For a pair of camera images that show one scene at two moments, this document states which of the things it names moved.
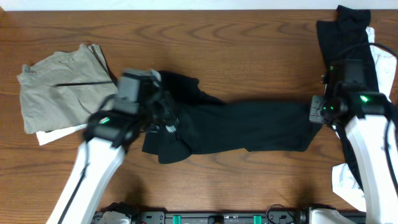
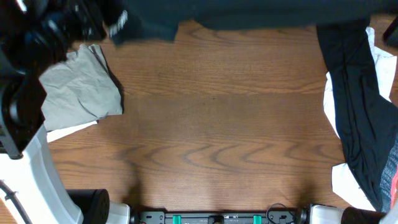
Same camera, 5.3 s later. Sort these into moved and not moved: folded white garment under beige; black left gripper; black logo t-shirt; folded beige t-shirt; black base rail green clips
Moved: black logo t-shirt; black left gripper
Not moved: folded white garment under beige; folded beige t-shirt; black base rail green clips
